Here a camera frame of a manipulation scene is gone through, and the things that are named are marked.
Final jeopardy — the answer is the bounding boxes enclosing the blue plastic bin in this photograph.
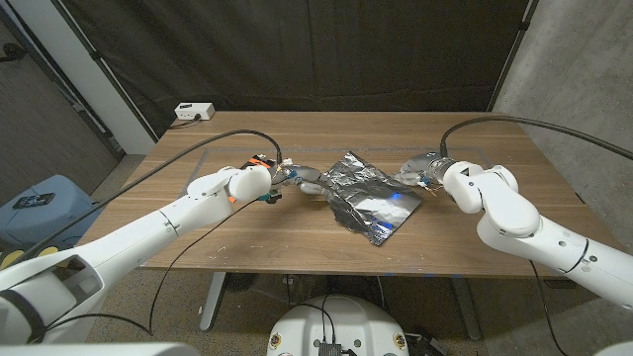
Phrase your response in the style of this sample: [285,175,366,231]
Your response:
[0,174,103,248]

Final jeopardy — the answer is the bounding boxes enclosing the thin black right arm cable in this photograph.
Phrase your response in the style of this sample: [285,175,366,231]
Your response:
[528,260,570,356]

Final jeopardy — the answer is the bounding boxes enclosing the white power strip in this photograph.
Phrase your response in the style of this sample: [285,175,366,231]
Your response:
[174,102,217,122]

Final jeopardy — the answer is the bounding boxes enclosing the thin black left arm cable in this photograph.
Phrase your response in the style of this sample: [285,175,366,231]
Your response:
[46,197,261,337]

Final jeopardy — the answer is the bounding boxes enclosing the white table leg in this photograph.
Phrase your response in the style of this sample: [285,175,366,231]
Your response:
[199,271,226,331]

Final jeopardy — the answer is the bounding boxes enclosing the black cable on robot base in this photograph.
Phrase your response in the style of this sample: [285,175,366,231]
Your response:
[295,295,338,345]

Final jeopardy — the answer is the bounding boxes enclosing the black curtain backdrop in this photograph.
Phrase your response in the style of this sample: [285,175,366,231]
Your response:
[57,0,538,138]

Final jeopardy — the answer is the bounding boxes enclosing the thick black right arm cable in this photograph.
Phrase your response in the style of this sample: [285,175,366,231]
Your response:
[439,116,633,162]

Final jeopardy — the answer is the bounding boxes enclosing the black power strip cable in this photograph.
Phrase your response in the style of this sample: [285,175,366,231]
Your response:
[167,114,202,131]

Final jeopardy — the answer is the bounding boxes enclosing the white robot torso edge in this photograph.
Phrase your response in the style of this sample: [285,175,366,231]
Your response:
[0,341,202,356]

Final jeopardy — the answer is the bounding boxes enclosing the black wall rail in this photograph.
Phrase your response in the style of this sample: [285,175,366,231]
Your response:
[0,7,126,161]

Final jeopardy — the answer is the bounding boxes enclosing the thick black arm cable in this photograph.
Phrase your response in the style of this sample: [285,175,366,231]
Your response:
[0,129,284,271]
[439,116,633,162]

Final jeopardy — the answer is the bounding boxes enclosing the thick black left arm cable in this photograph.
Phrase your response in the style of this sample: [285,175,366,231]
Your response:
[0,129,284,271]

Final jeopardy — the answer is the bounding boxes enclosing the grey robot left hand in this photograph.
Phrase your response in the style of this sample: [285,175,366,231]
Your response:
[270,162,328,196]

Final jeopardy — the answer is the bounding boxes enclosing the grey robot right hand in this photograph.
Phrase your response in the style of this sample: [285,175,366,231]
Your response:
[395,151,449,189]

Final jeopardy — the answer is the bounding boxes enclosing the crinkled aluminum foil sheet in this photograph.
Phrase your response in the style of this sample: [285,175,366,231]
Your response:
[320,150,424,247]

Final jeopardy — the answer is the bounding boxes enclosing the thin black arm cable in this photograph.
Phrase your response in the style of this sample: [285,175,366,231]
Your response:
[46,197,261,337]
[528,260,570,356]

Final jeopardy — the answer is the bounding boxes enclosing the white rounded robot base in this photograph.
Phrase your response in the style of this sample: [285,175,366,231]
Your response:
[266,295,410,356]

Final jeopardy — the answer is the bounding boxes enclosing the grey table leg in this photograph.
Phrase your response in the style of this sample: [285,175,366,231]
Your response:
[450,276,482,341]

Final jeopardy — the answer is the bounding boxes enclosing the black round fan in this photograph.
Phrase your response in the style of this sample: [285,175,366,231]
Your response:
[225,271,259,293]

